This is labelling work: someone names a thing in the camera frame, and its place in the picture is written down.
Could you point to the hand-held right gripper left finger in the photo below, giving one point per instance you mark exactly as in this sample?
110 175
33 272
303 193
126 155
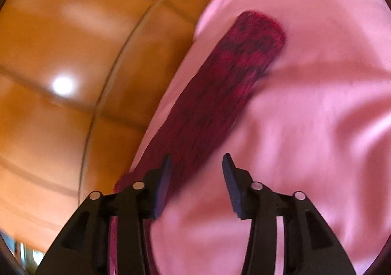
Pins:
163 183

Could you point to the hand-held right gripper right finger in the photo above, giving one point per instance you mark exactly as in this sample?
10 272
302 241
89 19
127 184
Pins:
230 183

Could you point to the dark red floral skirt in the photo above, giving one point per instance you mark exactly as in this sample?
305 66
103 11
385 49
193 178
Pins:
220 88

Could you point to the pink bed sheet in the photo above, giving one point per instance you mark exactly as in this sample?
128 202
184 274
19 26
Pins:
311 146

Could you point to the wooden panel headboard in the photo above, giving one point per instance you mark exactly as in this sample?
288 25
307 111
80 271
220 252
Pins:
61 33

